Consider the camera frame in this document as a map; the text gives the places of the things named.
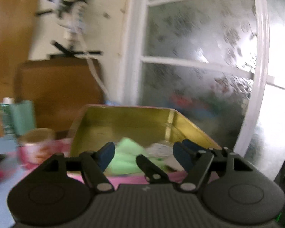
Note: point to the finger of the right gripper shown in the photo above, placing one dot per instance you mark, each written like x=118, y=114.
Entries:
x=153, y=174
x=191, y=147

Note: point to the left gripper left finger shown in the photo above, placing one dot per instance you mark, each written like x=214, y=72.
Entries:
x=91, y=165

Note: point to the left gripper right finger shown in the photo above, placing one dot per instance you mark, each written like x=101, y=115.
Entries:
x=200, y=166

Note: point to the light green cloth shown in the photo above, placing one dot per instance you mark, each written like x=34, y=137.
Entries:
x=124, y=161

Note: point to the green patterned tissue pack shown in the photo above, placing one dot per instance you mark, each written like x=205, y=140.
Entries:
x=163, y=152

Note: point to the pink macaron biscuit tin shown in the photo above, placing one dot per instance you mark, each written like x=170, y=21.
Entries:
x=98, y=124

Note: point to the pink white snack can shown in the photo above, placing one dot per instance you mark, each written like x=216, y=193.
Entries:
x=35, y=147

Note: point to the teal plastic cup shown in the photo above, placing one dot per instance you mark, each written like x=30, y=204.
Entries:
x=23, y=117

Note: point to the white frosted glass door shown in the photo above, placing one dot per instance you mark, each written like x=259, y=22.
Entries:
x=221, y=63

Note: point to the green drink carton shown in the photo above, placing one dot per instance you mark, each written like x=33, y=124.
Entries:
x=6, y=117

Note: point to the blue pig print tablecloth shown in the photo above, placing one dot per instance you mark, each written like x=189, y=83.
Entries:
x=6, y=184

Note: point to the white power adapter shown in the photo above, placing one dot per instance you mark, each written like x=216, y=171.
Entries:
x=73, y=20

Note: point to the brown wood pattern sheet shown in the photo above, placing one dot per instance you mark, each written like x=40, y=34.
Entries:
x=17, y=22

